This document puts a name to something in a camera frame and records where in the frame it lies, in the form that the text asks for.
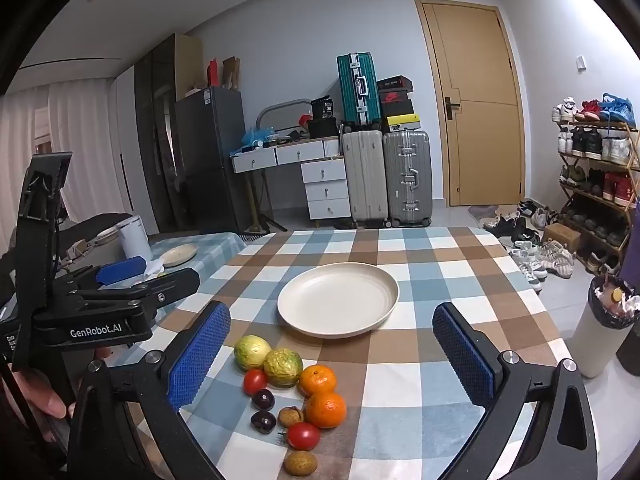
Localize yellow mottled passion fruit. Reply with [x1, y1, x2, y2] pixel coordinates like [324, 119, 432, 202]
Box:
[263, 348, 304, 389]

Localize beige suitcase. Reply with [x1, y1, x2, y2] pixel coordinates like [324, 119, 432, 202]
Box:
[341, 130, 390, 228]

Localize white desk with drawers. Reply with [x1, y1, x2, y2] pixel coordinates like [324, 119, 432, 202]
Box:
[231, 137, 351, 221]

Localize teal suitcase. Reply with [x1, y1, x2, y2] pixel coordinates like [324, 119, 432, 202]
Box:
[336, 52, 383, 128]

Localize blue plastic bag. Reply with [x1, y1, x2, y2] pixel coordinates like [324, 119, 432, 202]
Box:
[242, 125, 275, 147]

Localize red tomato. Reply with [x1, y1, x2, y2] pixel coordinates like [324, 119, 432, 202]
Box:
[278, 422, 321, 451]
[243, 368, 269, 396]

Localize tan wooden door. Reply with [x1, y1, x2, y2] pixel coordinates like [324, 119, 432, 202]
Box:
[415, 0, 526, 207]

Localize person's left hand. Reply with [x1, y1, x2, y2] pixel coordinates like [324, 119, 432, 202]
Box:
[14, 347, 112, 422]

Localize large cream plate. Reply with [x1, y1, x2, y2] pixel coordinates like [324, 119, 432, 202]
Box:
[277, 262, 400, 338]

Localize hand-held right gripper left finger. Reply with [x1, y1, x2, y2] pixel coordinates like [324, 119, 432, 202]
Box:
[67, 301, 232, 480]

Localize dark grey fridge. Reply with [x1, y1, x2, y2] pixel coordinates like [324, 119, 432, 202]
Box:
[174, 86, 253, 233]

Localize silver suitcase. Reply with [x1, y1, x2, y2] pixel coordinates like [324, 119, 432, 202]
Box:
[383, 130, 433, 227]

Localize white curtain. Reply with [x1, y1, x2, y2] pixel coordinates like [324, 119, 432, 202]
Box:
[0, 65, 161, 241]

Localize yellow black shoe box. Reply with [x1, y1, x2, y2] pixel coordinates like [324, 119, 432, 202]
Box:
[385, 114, 421, 133]

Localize brown paper bag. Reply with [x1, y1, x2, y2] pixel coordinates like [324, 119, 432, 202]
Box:
[222, 56, 241, 91]

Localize pile of loose shoes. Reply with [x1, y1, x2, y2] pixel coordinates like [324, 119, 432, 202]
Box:
[482, 200, 576, 293]

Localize wooden shoe rack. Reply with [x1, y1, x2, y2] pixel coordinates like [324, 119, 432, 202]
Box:
[557, 120, 640, 261]

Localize rows of racked shoes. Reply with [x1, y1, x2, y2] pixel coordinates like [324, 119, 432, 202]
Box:
[551, 92, 640, 273]

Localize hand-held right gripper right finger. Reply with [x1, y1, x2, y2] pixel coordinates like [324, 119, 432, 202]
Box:
[432, 302, 598, 480]

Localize light blue checkered tablecloth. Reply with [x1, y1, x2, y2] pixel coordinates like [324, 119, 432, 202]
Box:
[70, 232, 248, 311]

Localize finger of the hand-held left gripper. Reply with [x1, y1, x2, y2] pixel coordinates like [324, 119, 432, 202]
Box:
[67, 267, 201, 311]
[60, 256, 148, 291]

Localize dark brown wardrobe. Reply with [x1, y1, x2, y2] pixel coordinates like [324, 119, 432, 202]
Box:
[135, 34, 203, 231]

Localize tan cardboard box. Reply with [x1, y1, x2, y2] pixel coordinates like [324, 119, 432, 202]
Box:
[175, 34, 203, 101]

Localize small cream plate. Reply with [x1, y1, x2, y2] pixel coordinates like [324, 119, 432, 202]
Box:
[162, 243, 200, 267]

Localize white trash bin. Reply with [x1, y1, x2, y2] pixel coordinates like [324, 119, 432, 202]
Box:
[570, 275, 640, 378]

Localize brown blue checkered tablecloth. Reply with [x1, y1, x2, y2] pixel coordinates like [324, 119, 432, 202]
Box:
[107, 226, 576, 480]

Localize small brown cardboard box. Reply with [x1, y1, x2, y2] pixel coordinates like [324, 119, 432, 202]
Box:
[543, 222, 581, 253]

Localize white kettle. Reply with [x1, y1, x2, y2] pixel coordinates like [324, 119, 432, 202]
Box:
[116, 215, 150, 261]

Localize pale green guava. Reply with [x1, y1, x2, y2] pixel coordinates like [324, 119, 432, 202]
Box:
[234, 335, 272, 372]

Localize grey metal chair frame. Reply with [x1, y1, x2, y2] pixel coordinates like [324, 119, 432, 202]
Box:
[256, 97, 313, 136]

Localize black printed bag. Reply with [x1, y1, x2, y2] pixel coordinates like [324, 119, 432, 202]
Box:
[311, 95, 337, 121]

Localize orange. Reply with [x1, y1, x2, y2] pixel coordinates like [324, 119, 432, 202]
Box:
[305, 391, 347, 429]
[298, 364, 338, 397]

